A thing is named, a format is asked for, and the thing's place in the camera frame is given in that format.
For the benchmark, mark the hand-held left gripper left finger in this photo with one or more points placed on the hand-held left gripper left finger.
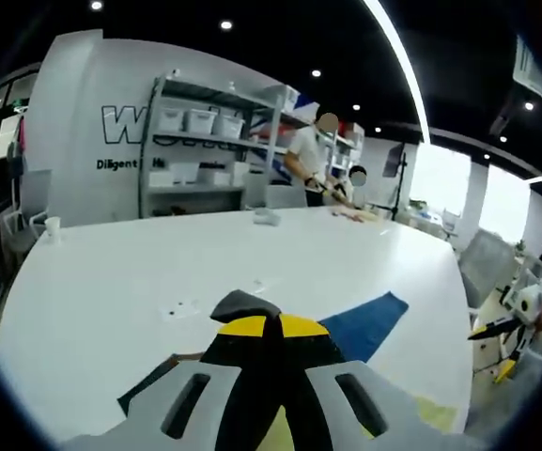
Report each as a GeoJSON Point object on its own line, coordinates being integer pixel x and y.
{"type": "Point", "coordinates": [233, 376]}

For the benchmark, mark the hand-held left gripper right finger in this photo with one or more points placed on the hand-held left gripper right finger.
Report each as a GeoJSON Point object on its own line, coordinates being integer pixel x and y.
{"type": "Point", "coordinates": [308, 357]}

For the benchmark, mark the yellow garment grey blue sleeves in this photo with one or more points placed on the yellow garment grey blue sleeves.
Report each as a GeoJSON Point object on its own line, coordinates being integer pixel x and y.
{"type": "Point", "coordinates": [360, 324]}

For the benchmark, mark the black stand with screen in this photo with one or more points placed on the black stand with screen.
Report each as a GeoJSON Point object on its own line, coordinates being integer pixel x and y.
{"type": "Point", "coordinates": [395, 160]}

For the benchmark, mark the white paper cup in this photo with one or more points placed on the white paper cup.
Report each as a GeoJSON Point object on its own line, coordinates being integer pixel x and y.
{"type": "Point", "coordinates": [53, 228]}

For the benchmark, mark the small white object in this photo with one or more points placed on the small white object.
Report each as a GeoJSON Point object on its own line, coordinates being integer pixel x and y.
{"type": "Point", "coordinates": [267, 218]}

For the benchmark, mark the group of white storage boxes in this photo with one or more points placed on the group of white storage boxes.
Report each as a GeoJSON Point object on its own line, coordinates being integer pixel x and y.
{"type": "Point", "coordinates": [200, 121]}

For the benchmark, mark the ceiling spotlights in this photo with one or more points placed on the ceiling spotlights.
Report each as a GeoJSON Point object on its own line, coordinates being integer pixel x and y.
{"type": "Point", "coordinates": [226, 24]}

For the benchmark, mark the ceiling air vent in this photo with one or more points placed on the ceiling air vent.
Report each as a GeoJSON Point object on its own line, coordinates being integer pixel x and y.
{"type": "Point", "coordinates": [533, 66]}

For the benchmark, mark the grey mesh office chair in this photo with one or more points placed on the grey mesh office chair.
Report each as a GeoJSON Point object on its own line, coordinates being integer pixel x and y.
{"type": "Point", "coordinates": [486, 258]}

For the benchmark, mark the coat stand with pink bag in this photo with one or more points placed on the coat stand with pink bag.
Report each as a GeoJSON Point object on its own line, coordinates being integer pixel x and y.
{"type": "Point", "coordinates": [17, 150]}

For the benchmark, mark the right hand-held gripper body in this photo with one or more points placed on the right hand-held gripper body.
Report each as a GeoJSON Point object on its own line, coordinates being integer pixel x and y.
{"type": "Point", "coordinates": [529, 300]}

